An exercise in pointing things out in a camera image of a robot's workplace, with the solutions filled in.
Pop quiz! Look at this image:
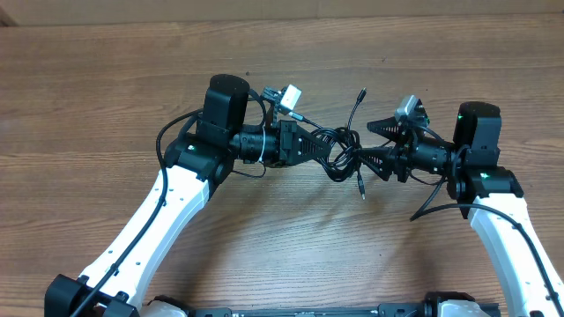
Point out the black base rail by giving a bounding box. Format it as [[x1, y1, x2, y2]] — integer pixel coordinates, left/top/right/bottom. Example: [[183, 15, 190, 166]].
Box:
[[140, 290, 503, 317]]

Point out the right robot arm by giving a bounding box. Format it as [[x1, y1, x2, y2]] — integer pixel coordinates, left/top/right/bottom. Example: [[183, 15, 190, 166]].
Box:
[[360, 95, 563, 316]]

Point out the black cable bundle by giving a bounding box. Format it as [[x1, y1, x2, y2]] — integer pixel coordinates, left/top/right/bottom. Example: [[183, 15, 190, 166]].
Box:
[[288, 87, 367, 201]]

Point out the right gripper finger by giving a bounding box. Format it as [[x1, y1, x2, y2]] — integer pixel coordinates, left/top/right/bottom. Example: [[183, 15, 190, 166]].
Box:
[[367, 116, 405, 140], [355, 146, 396, 181]]

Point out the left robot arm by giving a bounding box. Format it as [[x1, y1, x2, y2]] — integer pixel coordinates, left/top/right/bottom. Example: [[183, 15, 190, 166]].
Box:
[[44, 74, 330, 316]]

